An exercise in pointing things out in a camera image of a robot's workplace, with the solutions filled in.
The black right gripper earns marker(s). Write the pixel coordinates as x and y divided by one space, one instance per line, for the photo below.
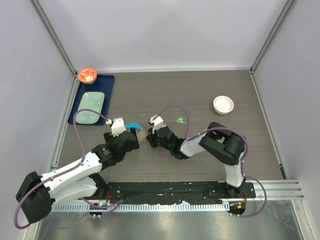
151 138

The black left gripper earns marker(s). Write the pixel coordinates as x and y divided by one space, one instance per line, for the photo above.
109 138

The steel key organizer blue handle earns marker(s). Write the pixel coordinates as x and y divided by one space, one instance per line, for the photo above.
141 132

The green tag with key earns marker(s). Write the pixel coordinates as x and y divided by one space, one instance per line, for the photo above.
180 120

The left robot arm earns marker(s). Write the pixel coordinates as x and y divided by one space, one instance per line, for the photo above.
40 193

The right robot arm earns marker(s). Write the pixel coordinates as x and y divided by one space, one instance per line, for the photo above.
224 144

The pale green rectangular plate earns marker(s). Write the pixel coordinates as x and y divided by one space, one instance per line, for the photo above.
92 100

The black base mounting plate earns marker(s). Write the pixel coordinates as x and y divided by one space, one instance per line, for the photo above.
169 193

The dark blue tray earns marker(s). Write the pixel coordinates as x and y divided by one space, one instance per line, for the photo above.
103 83

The white bowl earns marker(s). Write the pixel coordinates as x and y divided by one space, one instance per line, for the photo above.
223 105

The orange patterned bowl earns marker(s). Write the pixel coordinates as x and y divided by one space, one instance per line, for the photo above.
87 75

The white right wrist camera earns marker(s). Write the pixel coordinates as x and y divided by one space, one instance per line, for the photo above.
156 122

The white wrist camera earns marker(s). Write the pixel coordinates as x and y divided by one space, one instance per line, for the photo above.
156 122
117 126

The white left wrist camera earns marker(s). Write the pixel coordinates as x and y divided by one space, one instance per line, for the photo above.
117 126

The white slotted cable duct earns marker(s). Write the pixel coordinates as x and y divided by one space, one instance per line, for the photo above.
139 208

